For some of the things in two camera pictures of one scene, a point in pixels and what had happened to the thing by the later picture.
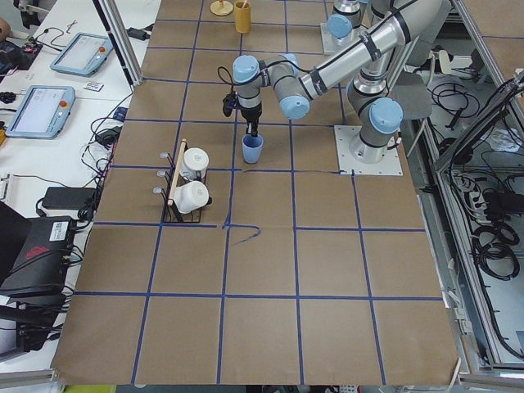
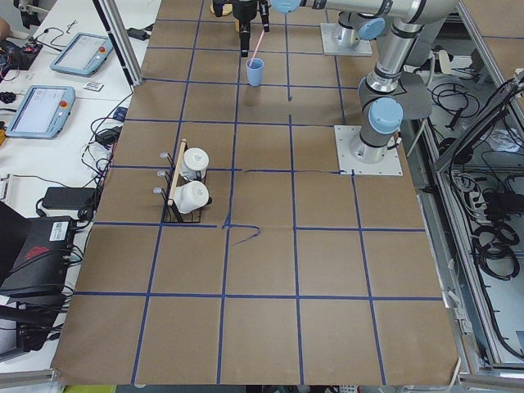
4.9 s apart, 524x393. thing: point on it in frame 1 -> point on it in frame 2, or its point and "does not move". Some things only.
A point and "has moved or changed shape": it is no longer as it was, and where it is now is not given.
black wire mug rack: [172, 213] does not move
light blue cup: [252, 148] has moved or changed shape
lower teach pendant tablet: [42, 112] does not move
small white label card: [97, 88] does not move
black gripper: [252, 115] -> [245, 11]
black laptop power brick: [75, 198] does not move
